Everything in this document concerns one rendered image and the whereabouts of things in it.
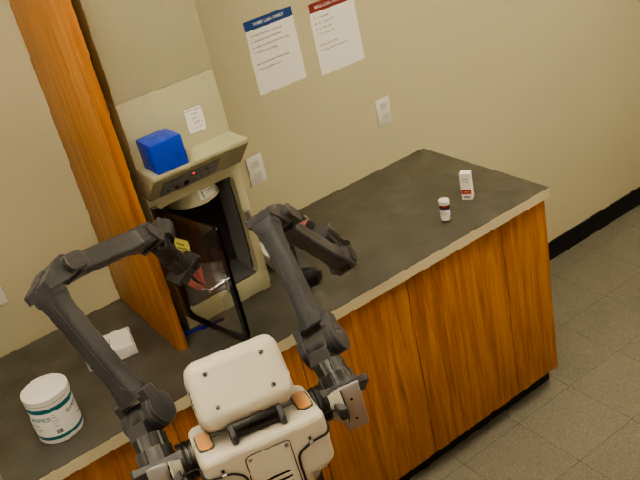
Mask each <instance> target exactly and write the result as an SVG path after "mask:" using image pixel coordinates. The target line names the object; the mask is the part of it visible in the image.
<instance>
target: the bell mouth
mask: <svg viewBox="0 0 640 480"><path fill-rule="evenodd" d="M218 192H219V188H218V187H217V185H216V184H215V183H214V184H212V185H210V186H208V187H206V188H203V189H201V190H199V191H197V192H194V193H192V194H190V195H188V196H186V197H183V198H181V199H179V200H177V201H175V202H172V203H170V204H168V205H167V207H168V208H170V209H174V210H185V209H191V208H195V207H198V206H201V205H203V204H206V203H208V202H209V201H210V200H212V199H213V198H214V197H215V196H216V195H217V194H218Z"/></svg>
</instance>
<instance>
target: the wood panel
mask: <svg viewBox="0 0 640 480"><path fill-rule="evenodd" d="M9 2H10V6H11V9H12V11H13V14H14V17H15V19H16V22H17V25H18V27H19V29H20V32H21V34H22V37H23V40H24V43H25V45H26V48H27V51H28V53H29V56H30V60H31V62H32V65H33V67H34V70H35V73H36V75H37V78H38V81H39V83H40V86H41V89H42V91H43V93H44V96H45V98H46V101H47V104H48V106H49V109H50V113H51V116H52V119H53V122H54V124H55V127H56V129H57V131H58V134H59V137H60V139H61V142H62V145H63V147H64V150H65V153H66V155H67V157H68V160H69V162H70V167H71V169H72V172H73V175H74V177H75V180H76V183H77V185H78V188H79V190H80V192H81V195H82V198H83V200H84V203H85V206H86V209H87V211H88V214H89V217H90V220H91V223H92V225H93V228H94V231H95V233H96V236H97V239H98V241H99V243H101V242H103V241H106V240H108V239H111V238H112V237H115V236H117V235H120V234H122V233H124V232H126V231H127V230H130V229H132V228H135V227H136V226H137V225H139V224H142V223H144V222H146V220H145V217H144V214H143V212H142V209H141V206H140V203H139V200H138V197H137V194H136V191H135V188H134V185H133V183H132V181H131V178H130V173H129V170H128V167H127V164H126V161H125V158H124V155H123V152H122V150H121V147H120V144H119V141H118V138H117V135H116V132H115V129H114V126H113V124H112V122H111V119H110V114H109V111H108V108H107V105H106V102H105V99H104V96H103V93H102V91H101V88H100V85H99V82H98V79H97V76H96V73H95V70H94V67H93V64H92V62H91V60H90V55H89V52H88V49H87V46H86V43H85V40H84V37H83V34H82V31H81V29H80V26H79V23H78V20H77V17H76V14H75V11H74V8H73V6H72V3H71V0H9ZM108 267H109V270H110V274H111V277H112V279H113V282H114V285H115V287H116V289H117V292H118V295H119V297H120V299H121V300H122V301H124V302H125V303H126V304H127V305H128V306H129V307H130V308H131V309H133V310H134V311H135V312H136V313H137V314H138V315H139V316H141V317H142V318H143V319H144V320H145V321H146V322H147V323H148V324H150V325H151V326H152V327H153V328H154V329H155V330H156V331H158V332H159V333H160V334H161V335H162V336H163V337H164V338H165V339H167V340H168V341H169V342H170V343H171V344H172V345H173V346H174V347H176V348H177V349H178V350H179V351H180V352H181V351H182V350H185V349H187V348H188V344H187V341H186V338H185V335H184V332H183V330H182V327H181V324H180V321H179V318H178V315H177V312H176V309H175V306H174V304H173V301H172V298H171V296H170V291H169V288H168V285H167V282H166V279H165V276H164V273H163V271H162V268H161V265H160V262H159V259H158V258H157V257H156V256H155V255H154V254H153V253H152V252H150V253H149V254H147V255H146V256H143V255H141V254H140V253H139V254H137V255H135V256H134V255H133V256H127V257H125V258H123V259H121V260H118V261H116V262H114V263H112V264H109V265H108Z"/></svg>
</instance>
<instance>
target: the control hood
mask: <svg viewBox="0 0 640 480"><path fill-rule="evenodd" d="M248 142H249V139H248V138H246V137H243V136H241V135H238V134H236V133H233V132H231V131H228V132H226V133H223V134H221V135H219V136H216V137H214V138H212V139H210V140H208V141H206V142H203V143H201V144H199V145H196V146H194V147H192V148H189V149H187V150H186V154H187V157H188V160H189V162H188V163H187V164H185V165H182V166H180V167H178V168H176V169H173V170H170V171H167V172H165V173H163V174H160V175H157V174H156V173H154V172H152V171H150V170H147V169H146V168H142V169H140V170H139V171H138V175H139V178H140V181H141V184H142V187H143V190H144V193H145V195H146V198H147V200H148V201H149V202H152V201H155V200H157V199H159V198H161V197H160V196H161V191H162V187H163V184H164V183H166V182H168V181H170V180H172V179H174V178H176V177H179V176H181V175H183V174H185V173H188V172H190V171H192V170H196V169H198V168H200V167H203V166H205V165H207V164H208V163H211V162H213V161H215V160H217V159H220V160H219V163H218V166H217V169H216V172H218V171H220V170H224V169H226V168H228V167H231V166H233V165H235V164H237V163H239V162H241V160H242V157H243V155H244V152H245V149H246V146H247V144H248ZM216 172H215V173H216ZM213 174H214V173H213ZM211 175H212V174H211Z"/></svg>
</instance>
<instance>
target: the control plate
mask: <svg viewBox="0 0 640 480"><path fill-rule="evenodd" d="M219 160H220V159H217V160H215V161H213V162H211V163H208V164H207V165H205V166H203V167H200V168H198V169H196V170H192V171H190V172H188V173H185V174H183V175H181V176H179V177H176V178H174V179H172V180H170V181H168V182H166V183H164V184H163V187H162V191H161V196H160V197H162V196H164V195H166V194H168V193H171V192H173V191H175V190H179V189H181V188H183V187H185V186H187V185H189V184H191V183H193V182H195V181H198V180H200V179H202V178H204V177H207V176H209V175H211V174H213V173H215V172H216V169H217V166H218V163H219ZM205 167H207V168H206V169H205ZM208 171H209V172H210V173H207V172H208ZM194 172H195V174H193V173H194ZM201 174H203V176H200V175H201ZM194 177H196V178H195V180H194V179H193V178H194ZM187 180H189V183H188V184H186V185H184V182H185V181H187ZM177 185H179V188H177V189H176V188H175V187H176V186H177ZM167 190H169V191H167Z"/></svg>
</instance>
